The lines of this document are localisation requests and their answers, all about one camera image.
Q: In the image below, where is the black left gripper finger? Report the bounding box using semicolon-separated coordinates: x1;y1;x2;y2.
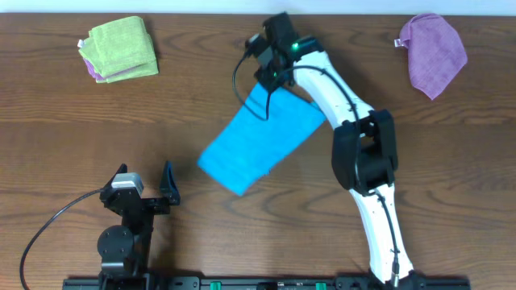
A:
105;164;127;189
159;161;178;197

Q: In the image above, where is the blue microfiber cloth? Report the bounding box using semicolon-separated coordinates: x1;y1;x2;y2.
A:
198;84;326;196

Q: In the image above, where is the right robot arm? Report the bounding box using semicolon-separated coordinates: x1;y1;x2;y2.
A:
247;13;414;289

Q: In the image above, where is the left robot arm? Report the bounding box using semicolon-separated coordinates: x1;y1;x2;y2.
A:
97;161;181;289

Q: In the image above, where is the folded purple cloth in stack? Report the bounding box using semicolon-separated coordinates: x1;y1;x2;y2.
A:
83;59;138;83

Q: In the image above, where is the folded green cloth bottom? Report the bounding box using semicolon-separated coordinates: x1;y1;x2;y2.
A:
94;60;159;83

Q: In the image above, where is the folded green cloth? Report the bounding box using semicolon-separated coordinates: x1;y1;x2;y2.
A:
77;16;157;77
94;60;159;83

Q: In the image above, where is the folded green cloth top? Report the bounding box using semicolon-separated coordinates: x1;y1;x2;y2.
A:
77;16;157;77

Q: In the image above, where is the purple microfiber cloth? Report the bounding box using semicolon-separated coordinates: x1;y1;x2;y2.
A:
394;13;468;100

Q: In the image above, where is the left black cable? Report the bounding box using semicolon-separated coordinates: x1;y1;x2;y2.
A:
19;188;106;290

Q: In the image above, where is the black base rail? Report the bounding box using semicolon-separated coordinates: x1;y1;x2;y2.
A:
61;275;472;290

